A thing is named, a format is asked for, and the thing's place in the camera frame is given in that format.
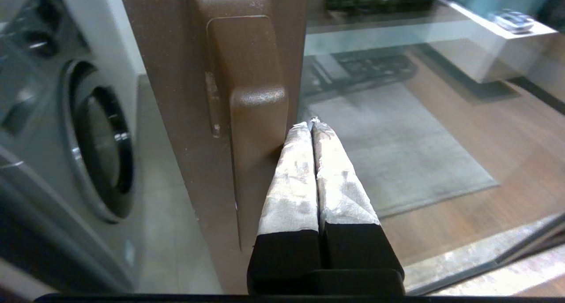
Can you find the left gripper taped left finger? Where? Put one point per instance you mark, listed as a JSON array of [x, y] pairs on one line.
[[289, 197]]

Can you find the grey front-load washing machine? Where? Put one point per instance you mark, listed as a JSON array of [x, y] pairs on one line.
[[88, 140]]

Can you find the brown framed glass sliding door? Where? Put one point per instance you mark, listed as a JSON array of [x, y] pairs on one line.
[[167, 95]]

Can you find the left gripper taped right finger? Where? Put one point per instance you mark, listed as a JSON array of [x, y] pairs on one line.
[[342, 197]]

